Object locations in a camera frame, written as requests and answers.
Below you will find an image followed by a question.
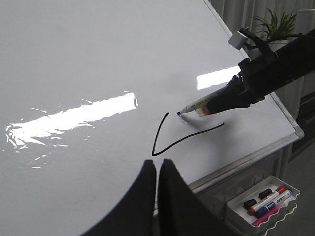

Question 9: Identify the white whiteboard with aluminium frame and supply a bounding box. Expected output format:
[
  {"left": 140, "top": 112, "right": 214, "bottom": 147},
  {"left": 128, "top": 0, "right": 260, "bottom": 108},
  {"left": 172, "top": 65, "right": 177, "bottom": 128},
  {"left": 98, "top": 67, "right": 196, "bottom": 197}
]
[{"left": 0, "top": 0, "right": 303, "bottom": 236}]

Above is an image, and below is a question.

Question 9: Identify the pink highlighter marker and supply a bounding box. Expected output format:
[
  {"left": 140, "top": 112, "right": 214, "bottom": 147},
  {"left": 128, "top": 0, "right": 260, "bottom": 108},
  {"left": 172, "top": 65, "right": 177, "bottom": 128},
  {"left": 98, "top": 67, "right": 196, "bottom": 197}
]
[{"left": 252, "top": 206, "right": 281, "bottom": 227}]

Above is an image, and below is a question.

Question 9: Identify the red capped whiteboard marker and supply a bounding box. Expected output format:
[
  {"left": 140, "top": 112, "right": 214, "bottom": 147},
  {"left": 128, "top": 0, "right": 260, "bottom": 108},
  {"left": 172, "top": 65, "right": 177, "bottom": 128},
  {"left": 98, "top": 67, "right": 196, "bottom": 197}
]
[{"left": 248, "top": 186, "right": 286, "bottom": 215}]

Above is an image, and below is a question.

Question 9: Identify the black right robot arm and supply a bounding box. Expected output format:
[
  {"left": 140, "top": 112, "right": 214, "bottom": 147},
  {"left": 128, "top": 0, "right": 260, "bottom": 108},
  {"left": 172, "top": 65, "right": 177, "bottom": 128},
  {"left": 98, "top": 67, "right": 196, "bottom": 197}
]
[{"left": 157, "top": 29, "right": 315, "bottom": 236}]

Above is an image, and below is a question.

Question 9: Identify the green potted plant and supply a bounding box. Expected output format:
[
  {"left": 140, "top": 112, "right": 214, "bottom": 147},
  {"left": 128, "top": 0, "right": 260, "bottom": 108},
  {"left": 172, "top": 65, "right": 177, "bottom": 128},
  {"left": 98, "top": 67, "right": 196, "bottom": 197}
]
[{"left": 253, "top": 8, "right": 297, "bottom": 40}]

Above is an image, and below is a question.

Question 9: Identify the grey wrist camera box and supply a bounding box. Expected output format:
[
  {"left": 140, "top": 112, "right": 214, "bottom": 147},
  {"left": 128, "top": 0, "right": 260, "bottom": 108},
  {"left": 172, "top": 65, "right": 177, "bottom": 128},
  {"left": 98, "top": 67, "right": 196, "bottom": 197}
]
[{"left": 228, "top": 28, "right": 248, "bottom": 50}]

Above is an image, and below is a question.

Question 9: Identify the white black-tip whiteboard marker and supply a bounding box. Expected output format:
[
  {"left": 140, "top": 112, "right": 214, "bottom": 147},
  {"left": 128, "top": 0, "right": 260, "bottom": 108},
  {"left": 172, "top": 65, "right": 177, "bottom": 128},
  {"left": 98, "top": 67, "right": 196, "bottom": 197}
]
[{"left": 177, "top": 88, "right": 224, "bottom": 117}]

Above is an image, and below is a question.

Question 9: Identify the white plastic marker tray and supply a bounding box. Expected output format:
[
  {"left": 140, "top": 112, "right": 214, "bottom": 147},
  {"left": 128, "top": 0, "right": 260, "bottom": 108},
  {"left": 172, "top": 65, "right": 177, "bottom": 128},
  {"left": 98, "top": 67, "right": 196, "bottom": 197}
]
[{"left": 225, "top": 176, "right": 300, "bottom": 236}]

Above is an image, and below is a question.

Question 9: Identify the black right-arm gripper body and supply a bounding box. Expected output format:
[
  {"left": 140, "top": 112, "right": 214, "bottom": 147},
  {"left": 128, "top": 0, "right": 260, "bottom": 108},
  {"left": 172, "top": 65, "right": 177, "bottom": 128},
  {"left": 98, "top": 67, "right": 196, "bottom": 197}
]
[{"left": 237, "top": 52, "right": 281, "bottom": 105}]

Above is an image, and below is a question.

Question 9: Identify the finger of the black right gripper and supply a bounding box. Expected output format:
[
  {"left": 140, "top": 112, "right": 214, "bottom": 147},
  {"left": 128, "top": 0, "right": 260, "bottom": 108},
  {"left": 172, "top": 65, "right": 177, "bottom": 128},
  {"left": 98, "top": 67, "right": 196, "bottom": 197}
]
[{"left": 205, "top": 75, "right": 251, "bottom": 115}]

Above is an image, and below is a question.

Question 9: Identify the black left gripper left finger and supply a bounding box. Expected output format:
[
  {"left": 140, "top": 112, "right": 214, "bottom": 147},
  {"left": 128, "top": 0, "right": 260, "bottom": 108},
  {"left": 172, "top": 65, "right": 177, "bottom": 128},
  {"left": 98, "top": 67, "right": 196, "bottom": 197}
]
[{"left": 84, "top": 160, "right": 156, "bottom": 236}]

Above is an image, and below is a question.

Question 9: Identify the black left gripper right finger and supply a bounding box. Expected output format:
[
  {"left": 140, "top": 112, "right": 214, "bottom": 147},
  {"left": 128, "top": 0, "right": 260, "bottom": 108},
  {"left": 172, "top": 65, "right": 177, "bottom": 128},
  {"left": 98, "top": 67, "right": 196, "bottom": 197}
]
[{"left": 157, "top": 159, "right": 236, "bottom": 236}]

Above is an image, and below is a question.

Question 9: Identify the blue capped whiteboard marker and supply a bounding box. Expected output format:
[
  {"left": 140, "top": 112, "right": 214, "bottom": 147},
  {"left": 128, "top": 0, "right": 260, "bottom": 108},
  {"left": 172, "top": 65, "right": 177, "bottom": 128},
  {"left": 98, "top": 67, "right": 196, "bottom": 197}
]
[{"left": 254, "top": 189, "right": 292, "bottom": 218}]

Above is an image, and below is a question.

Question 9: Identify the black marker cap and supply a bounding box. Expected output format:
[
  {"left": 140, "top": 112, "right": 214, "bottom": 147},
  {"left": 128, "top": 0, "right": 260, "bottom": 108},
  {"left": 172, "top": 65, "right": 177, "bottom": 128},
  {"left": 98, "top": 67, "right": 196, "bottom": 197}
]
[
  {"left": 244, "top": 199, "right": 257, "bottom": 210},
  {"left": 258, "top": 188, "right": 273, "bottom": 200}
]

